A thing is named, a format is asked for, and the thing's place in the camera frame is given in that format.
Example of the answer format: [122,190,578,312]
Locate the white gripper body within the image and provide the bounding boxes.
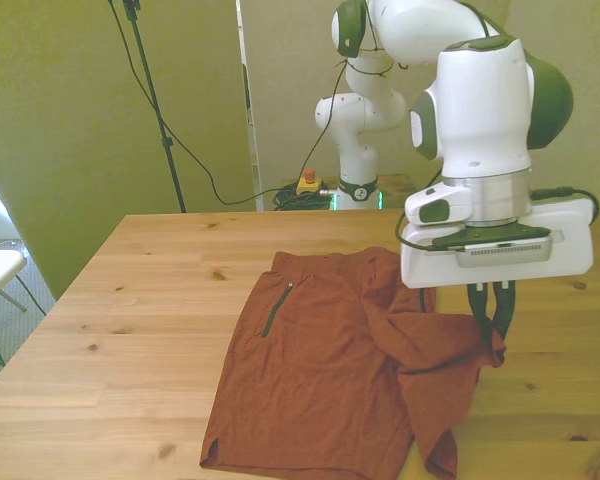
[399,197,595,290]

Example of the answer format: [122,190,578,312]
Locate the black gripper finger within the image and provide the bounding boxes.
[467,282,496,346]
[496,282,518,342]

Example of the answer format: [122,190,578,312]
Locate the rust orange shorts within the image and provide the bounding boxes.
[199,247,507,480]

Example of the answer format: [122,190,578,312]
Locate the yellow emergency stop box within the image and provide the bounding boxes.
[296,168,323,197]

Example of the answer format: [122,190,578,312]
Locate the black tripod stand pole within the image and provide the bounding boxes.
[122,0,188,214]

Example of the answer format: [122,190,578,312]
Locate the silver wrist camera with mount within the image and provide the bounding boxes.
[432,225,554,270]

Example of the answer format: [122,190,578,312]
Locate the green coiled cable bundle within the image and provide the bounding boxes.
[272,182,339,212]

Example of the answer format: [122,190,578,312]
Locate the black stand camera cable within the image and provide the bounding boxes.
[107,0,301,207]

